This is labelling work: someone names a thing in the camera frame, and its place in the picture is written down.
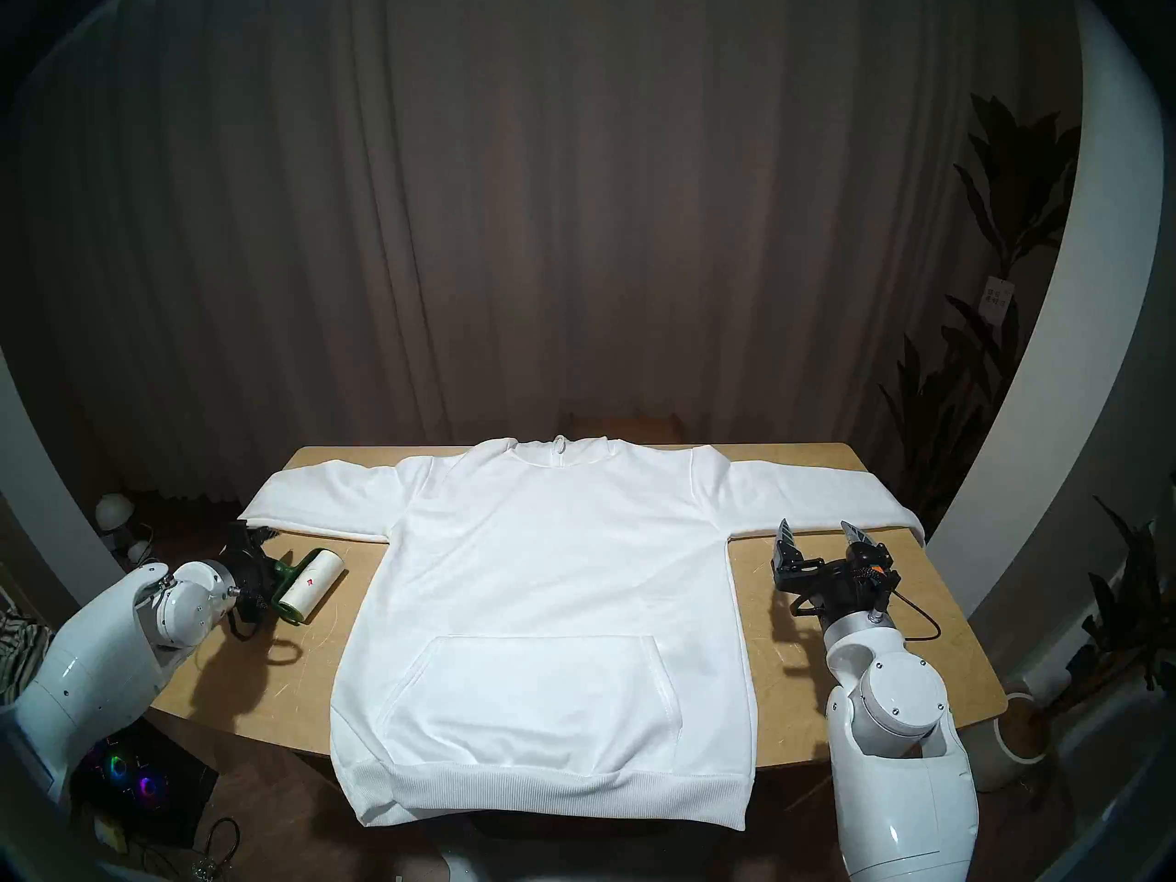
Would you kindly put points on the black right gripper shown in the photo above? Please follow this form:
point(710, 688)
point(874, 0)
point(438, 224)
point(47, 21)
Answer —
point(831, 591)

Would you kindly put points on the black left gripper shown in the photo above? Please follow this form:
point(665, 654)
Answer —
point(250, 577)

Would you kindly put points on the white hooded sweatshirt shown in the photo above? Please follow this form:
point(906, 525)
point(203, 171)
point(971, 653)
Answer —
point(551, 522)

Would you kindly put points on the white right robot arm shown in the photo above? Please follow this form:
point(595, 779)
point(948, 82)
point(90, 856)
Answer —
point(896, 706)

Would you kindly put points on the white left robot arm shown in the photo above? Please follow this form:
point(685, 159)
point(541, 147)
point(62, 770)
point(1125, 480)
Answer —
point(83, 669)

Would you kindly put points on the small white round lamp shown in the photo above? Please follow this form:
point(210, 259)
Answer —
point(139, 551)

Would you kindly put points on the white mushroom lamp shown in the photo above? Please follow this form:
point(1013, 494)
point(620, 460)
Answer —
point(112, 511)

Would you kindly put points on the striped cloth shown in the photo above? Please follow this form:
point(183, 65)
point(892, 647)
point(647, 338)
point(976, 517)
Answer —
point(18, 641)

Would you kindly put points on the plant in white pot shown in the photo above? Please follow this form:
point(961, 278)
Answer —
point(997, 751)

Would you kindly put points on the computer case with rgb fans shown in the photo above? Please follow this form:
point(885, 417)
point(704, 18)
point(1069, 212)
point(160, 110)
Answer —
point(147, 788)

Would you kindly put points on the white plant tag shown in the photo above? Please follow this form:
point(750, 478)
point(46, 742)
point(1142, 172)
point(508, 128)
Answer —
point(997, 299)

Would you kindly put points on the yellow note pad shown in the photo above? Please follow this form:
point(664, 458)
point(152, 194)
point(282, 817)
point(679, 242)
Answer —
point(110, 830)

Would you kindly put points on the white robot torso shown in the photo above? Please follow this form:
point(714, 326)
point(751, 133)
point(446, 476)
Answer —
point(459, 866)

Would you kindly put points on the tall dark leafy plant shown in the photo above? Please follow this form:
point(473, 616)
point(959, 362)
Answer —
point(1011, 200)

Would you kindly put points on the brown pleated curtain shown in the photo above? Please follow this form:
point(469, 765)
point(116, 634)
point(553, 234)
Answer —
point(551, 200)

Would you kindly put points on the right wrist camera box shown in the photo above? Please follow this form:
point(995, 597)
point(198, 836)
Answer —
point(875, 568)

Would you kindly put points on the white curved arch frame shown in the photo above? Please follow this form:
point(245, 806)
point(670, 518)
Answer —
point(1084, 338)
point(37, 485)

